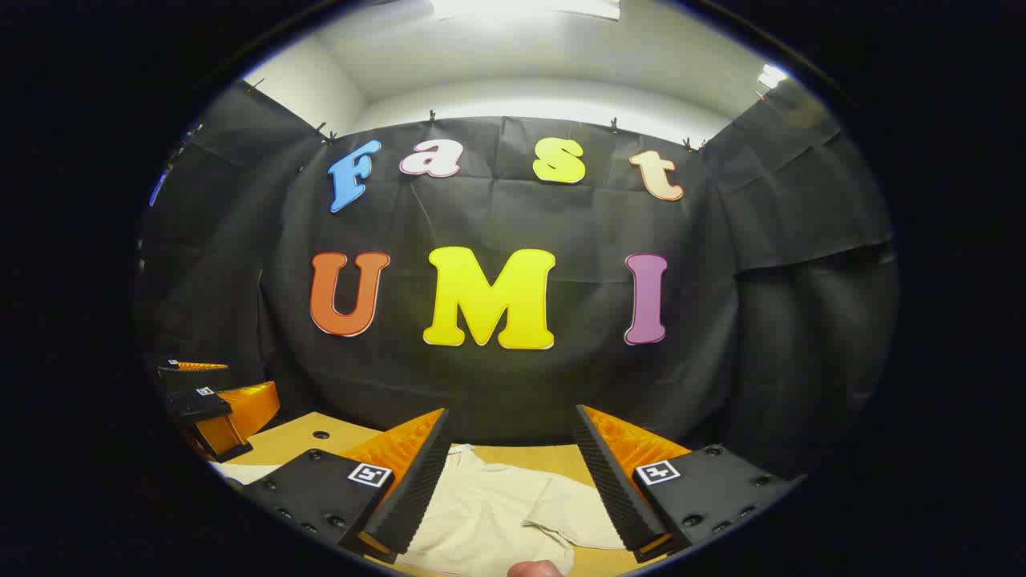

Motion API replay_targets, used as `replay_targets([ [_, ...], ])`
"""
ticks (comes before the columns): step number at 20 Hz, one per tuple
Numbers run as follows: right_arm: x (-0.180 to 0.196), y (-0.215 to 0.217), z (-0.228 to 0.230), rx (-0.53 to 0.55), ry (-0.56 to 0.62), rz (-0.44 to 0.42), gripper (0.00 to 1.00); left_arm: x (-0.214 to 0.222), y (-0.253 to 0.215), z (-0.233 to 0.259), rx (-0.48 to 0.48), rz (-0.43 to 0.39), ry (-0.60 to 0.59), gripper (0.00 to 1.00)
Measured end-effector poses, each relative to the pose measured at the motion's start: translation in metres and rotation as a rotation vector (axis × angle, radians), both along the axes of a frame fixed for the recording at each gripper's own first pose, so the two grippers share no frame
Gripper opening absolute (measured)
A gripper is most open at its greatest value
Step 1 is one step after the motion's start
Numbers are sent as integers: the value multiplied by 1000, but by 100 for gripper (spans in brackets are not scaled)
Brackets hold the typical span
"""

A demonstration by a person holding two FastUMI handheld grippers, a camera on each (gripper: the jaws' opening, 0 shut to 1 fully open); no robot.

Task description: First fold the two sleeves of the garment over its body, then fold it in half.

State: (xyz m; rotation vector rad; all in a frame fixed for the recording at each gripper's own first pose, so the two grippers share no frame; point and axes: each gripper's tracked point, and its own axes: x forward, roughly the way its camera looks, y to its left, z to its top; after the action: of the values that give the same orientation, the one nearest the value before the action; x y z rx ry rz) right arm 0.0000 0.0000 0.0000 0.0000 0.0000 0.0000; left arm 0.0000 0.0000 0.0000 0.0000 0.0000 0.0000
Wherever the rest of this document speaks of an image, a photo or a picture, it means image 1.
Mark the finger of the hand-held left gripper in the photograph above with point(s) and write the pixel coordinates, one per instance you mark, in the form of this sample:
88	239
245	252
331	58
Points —
240	413
192	377

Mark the row of black cloth clips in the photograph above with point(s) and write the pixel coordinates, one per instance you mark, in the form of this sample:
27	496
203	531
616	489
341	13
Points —
432	119

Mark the black backdrop cloth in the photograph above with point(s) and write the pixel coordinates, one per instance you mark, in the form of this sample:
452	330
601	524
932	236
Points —
521	385

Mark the long ceiling light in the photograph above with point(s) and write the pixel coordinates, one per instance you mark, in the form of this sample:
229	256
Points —
525	8

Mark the small ceiling light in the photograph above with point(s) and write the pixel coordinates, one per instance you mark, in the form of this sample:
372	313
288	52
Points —
772	76

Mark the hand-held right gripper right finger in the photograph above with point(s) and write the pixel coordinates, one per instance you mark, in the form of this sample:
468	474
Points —
609	481

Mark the cream sweatshirt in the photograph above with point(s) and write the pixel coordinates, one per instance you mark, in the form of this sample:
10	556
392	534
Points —
497	513

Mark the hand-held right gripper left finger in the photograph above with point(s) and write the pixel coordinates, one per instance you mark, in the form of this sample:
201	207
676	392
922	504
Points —
421	473

